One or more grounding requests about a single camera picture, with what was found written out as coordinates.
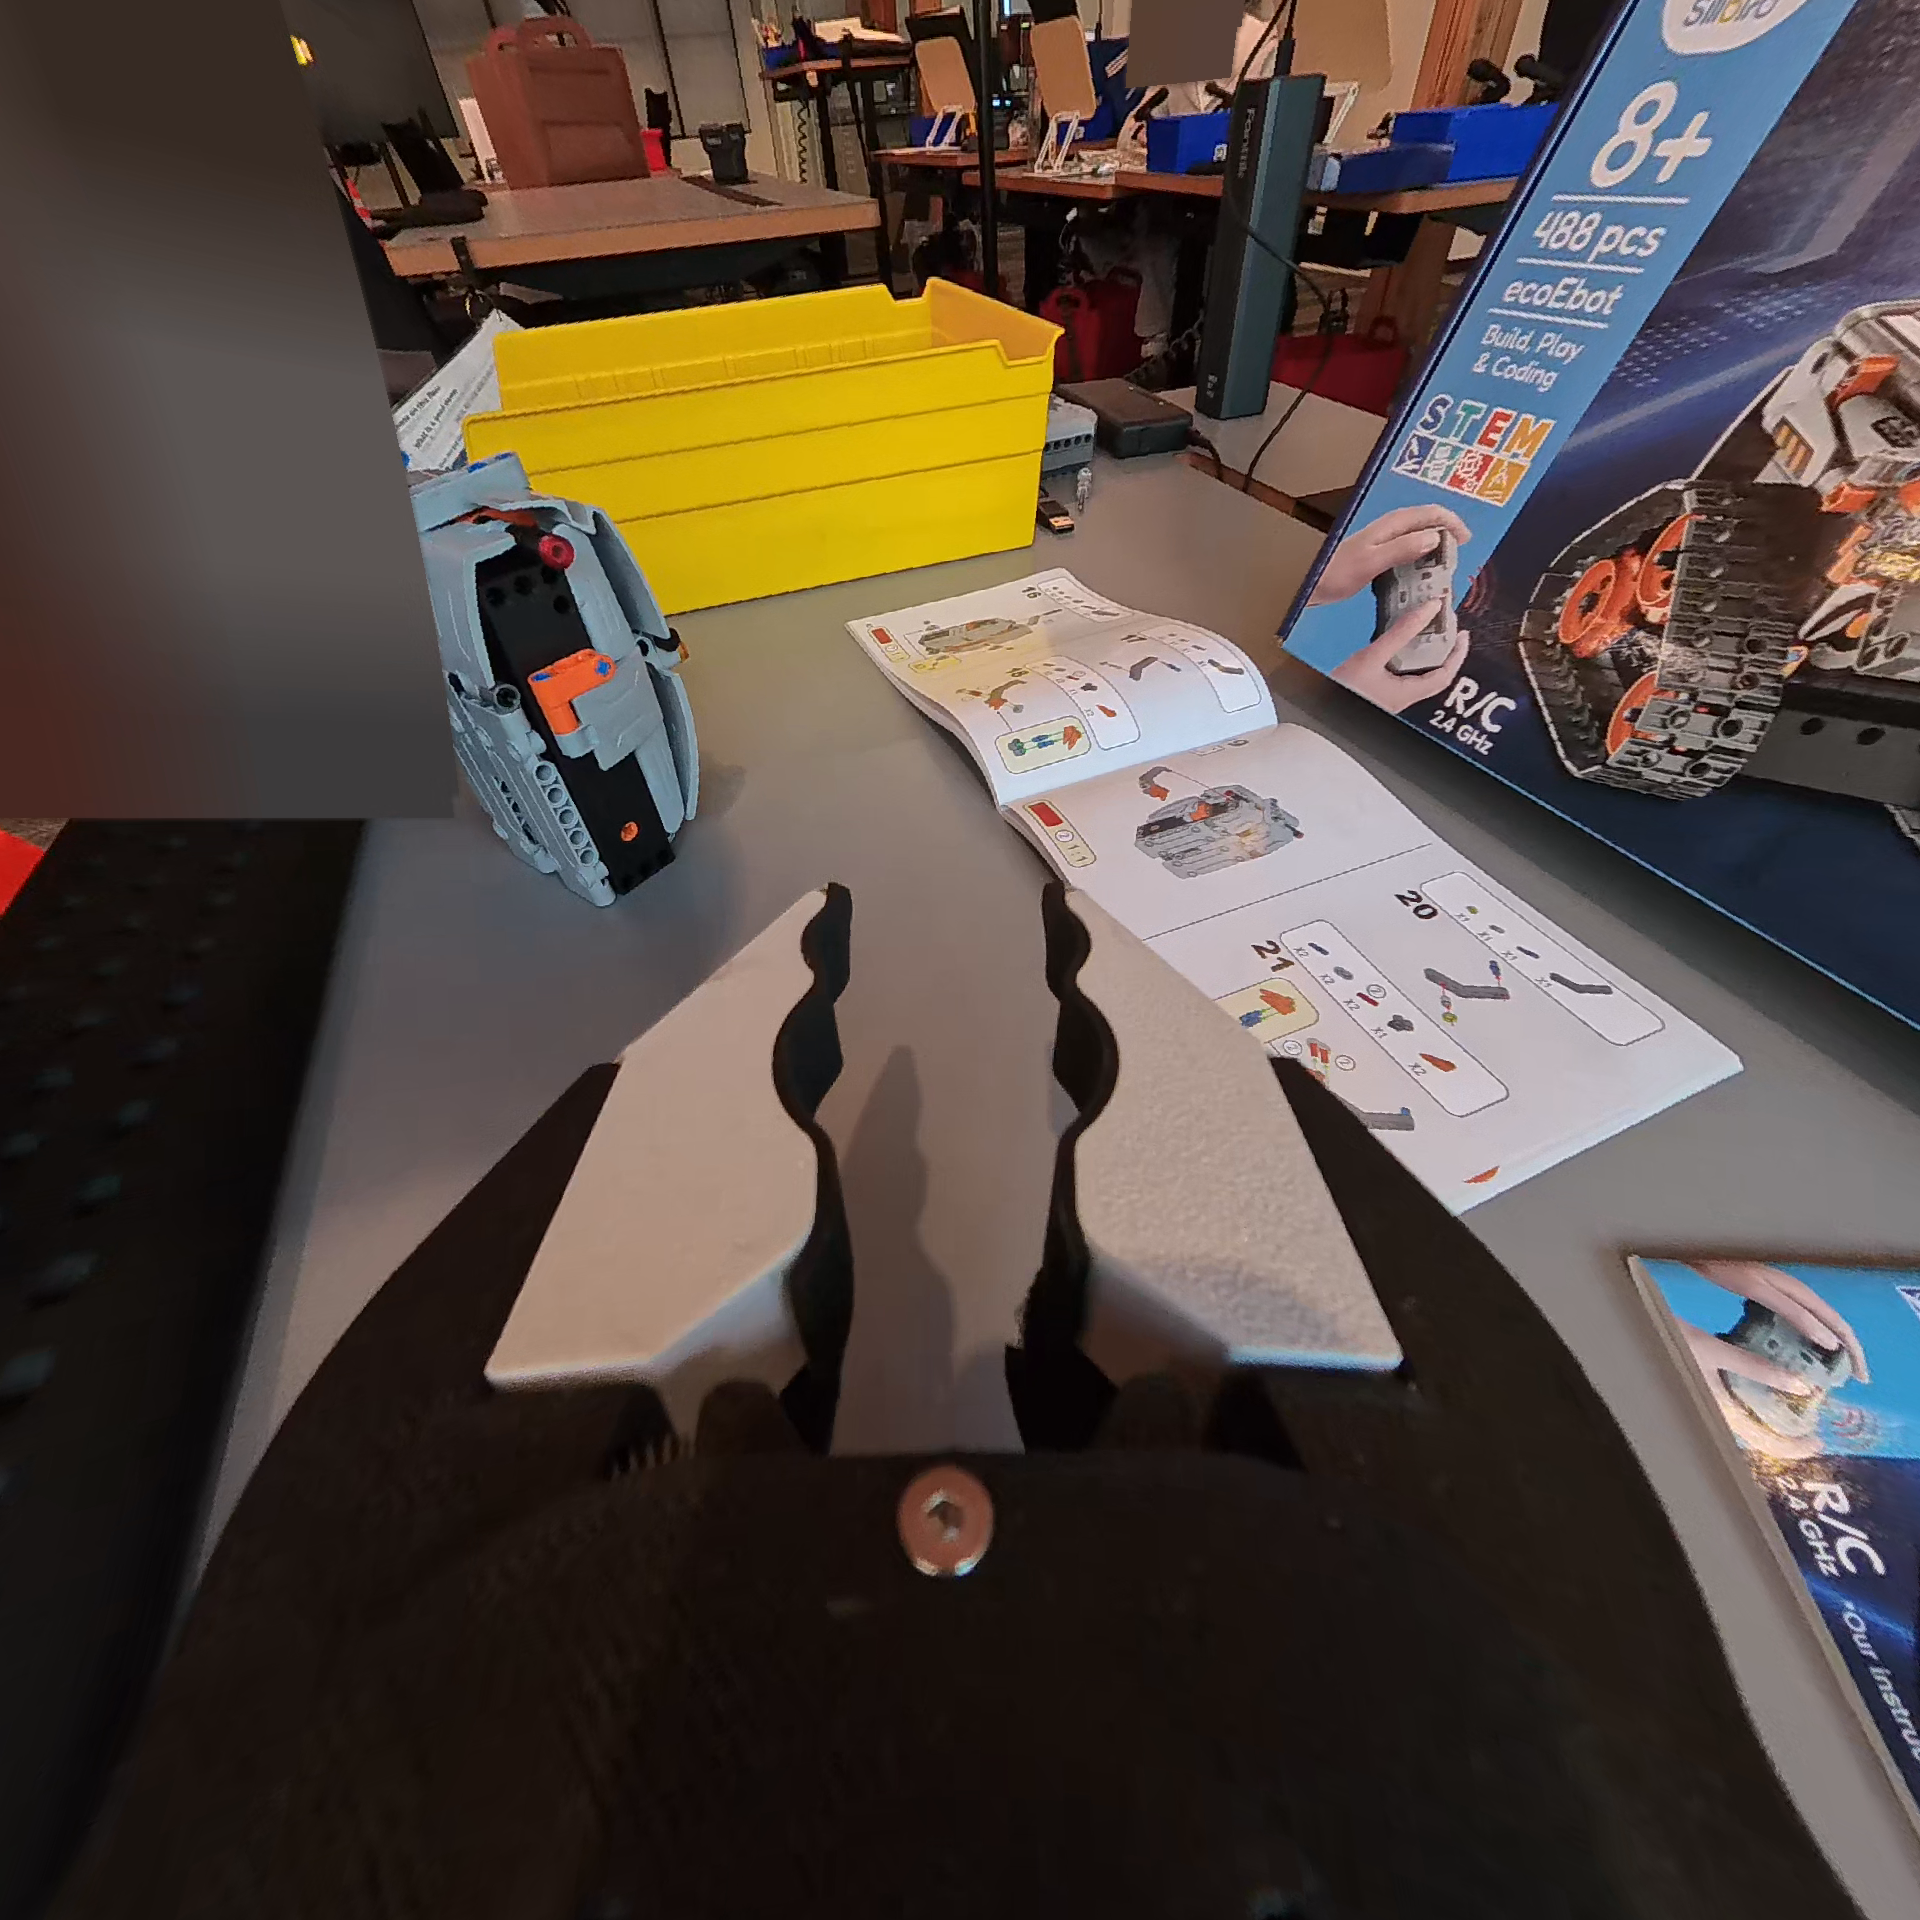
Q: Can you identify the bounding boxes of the printed paper sheets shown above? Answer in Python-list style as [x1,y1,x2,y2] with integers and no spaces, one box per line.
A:
[393,306,526,469]

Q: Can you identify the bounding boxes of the brown paper bag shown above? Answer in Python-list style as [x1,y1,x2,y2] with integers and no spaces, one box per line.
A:
[459,21,656,191]

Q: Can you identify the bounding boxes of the grey toy robot model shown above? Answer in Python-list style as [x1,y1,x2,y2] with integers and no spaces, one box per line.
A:
[407,452,702,912]

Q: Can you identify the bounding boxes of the tall dark grey box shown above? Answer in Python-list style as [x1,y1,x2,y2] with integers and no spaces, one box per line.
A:
[1198,73,1332,425]

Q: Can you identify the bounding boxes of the grey desk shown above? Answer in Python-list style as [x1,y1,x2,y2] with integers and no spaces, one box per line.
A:
[185,381,1920,1920]

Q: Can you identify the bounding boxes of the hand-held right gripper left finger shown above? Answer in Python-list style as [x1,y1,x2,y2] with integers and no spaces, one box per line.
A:
[485,881,859,1452]

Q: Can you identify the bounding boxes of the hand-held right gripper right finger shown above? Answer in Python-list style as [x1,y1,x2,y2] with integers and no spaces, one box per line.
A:
[1006,881,1407,1452]

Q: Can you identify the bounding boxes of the open instruction booklet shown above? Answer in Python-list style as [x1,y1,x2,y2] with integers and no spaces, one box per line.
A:
[845,570,1742,1217]

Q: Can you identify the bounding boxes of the large yellow plastic bin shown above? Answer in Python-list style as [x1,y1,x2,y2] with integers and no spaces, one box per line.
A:
[459,277,1067,618]

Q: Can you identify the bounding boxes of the wooden background table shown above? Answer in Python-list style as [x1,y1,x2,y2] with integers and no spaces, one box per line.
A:
[379,170,885,283]

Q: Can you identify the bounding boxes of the blue robot kit box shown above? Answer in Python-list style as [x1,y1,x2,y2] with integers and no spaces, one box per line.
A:
[1277,0,1920,1033]

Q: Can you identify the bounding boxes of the black perforated panel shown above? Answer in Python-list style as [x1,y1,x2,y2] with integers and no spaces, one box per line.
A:
[0,816,367,1520]

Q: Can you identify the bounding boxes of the closed blue instruction booklet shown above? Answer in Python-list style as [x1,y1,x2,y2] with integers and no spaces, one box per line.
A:
[1627,1258,1920,1828]

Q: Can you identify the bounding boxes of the black power adapter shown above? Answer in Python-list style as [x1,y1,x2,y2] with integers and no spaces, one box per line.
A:
[1058,380,1198,461]

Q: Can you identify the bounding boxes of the blue plastic bin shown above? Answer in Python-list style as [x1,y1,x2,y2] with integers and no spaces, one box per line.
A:
[1142,104,1561,197]

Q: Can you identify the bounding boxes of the red bag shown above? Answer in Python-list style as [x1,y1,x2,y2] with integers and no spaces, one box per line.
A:
[1273,318,1409,417]
[1047,269,1147,387]

